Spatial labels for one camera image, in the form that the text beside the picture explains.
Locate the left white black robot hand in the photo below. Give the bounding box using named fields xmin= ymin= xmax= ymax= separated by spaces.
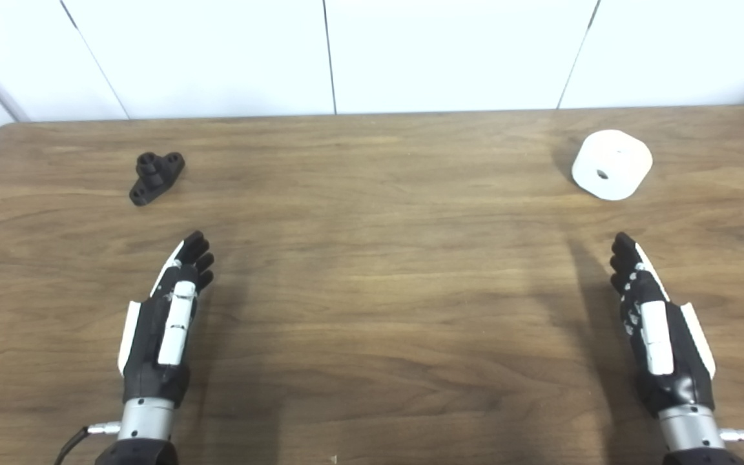
xmin=118 ymin=231 xmax=216 ymax=407

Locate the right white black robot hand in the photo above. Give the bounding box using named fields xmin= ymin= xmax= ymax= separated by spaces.
xmin=608 ymin=232 xmax=717 ymax=418

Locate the black flanged holder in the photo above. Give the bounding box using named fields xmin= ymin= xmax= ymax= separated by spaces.
xmin=129 ymin=151 xmax=187 ymax=207

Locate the round white piece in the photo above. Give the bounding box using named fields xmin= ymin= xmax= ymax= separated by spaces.
xmin=570 ymin=129 xmax=654 ymax=202

